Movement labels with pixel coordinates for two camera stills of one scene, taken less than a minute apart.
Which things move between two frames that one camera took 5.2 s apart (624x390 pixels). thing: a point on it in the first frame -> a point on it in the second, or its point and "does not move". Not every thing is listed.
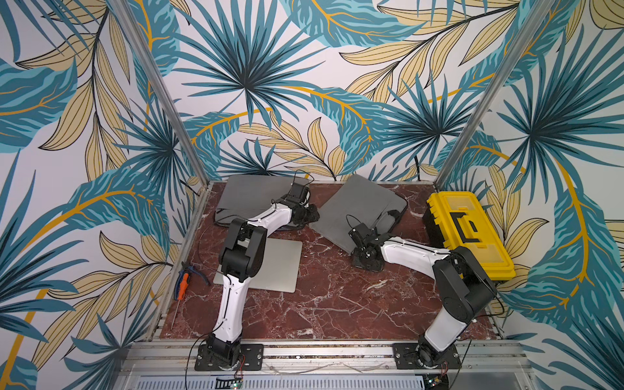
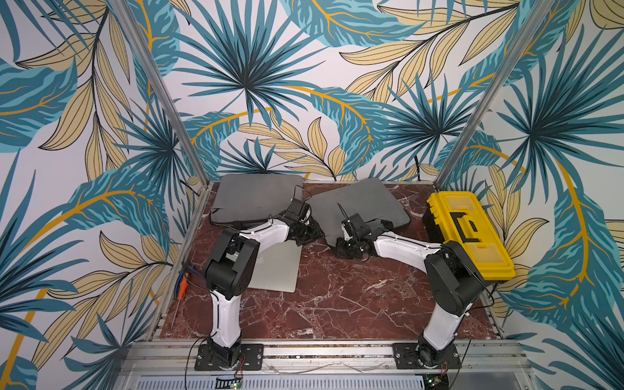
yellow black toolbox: (459, 219) does not move
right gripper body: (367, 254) -> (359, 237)
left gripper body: (308, 214) -> (308, 232)
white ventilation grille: (283, 382) does not move
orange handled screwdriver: (181, 292) does not move
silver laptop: (280, 268) does not move
